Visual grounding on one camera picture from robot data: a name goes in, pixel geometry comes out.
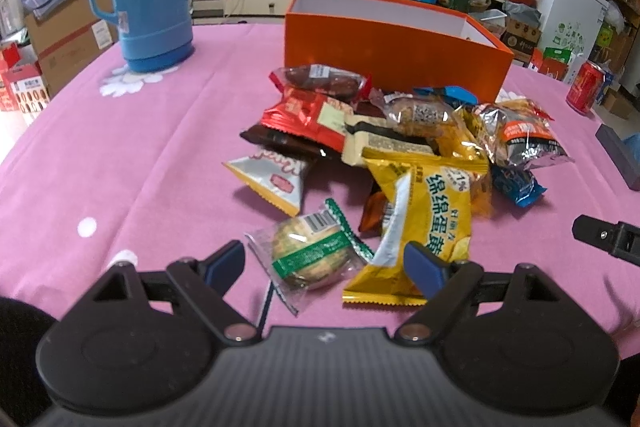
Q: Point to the white chest freezer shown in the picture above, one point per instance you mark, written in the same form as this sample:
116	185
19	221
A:
570	24

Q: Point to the green label round pastry packet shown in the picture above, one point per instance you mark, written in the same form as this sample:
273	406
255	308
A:
304	254

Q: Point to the red soda can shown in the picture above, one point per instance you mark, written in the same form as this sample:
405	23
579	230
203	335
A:
585	87

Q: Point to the yellow egg cake packet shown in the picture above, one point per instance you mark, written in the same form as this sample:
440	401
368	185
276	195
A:
431	205

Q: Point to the orange cardboard box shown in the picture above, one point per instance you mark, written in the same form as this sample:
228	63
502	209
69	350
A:
400	45

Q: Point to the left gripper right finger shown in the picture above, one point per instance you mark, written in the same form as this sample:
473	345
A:
515	341

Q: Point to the beige wafer packet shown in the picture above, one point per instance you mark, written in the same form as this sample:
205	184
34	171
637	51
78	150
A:
379	134

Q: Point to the pink flowered tablecloth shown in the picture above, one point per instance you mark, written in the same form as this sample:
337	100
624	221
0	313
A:
108	172

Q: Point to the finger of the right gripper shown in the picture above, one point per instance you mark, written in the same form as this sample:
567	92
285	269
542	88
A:
620	240

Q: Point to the gold clear cake packet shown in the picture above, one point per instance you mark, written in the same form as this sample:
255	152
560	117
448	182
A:
432	119

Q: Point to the dark grey box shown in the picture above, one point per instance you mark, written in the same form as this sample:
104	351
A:
621	155

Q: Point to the white triangular snack packet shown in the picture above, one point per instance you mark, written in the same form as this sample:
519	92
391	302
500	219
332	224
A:
277	178

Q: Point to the blue cookie packet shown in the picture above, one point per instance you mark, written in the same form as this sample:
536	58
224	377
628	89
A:
519	186

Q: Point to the clear dark jujube packet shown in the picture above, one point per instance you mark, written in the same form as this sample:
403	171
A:
337	83

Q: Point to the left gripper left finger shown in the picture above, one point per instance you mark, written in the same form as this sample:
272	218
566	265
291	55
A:
139	340

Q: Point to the clear orange bread packet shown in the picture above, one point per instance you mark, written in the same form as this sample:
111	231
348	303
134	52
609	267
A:
516	134

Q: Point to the red snack packet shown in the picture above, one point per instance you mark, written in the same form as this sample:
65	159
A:
310	115

